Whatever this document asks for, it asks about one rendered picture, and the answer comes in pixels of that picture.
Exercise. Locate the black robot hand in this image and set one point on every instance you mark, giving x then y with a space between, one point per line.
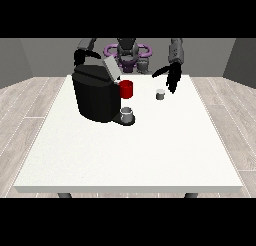
173 74
80 57

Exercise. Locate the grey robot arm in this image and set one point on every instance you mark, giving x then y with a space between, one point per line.
175 51
85 43

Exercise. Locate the small grey coffee pod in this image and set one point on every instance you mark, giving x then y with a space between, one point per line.
160 94

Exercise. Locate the pale grey machine lid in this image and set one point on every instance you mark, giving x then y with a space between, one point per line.
111 67

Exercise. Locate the black coffee machine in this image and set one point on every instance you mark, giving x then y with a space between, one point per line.
95 94

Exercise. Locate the red pod holder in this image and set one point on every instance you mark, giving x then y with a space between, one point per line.
126 89

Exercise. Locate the grey robot trunk purple rings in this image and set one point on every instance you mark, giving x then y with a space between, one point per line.
126 53

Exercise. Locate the small grey cup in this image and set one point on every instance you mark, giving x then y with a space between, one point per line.
126 115

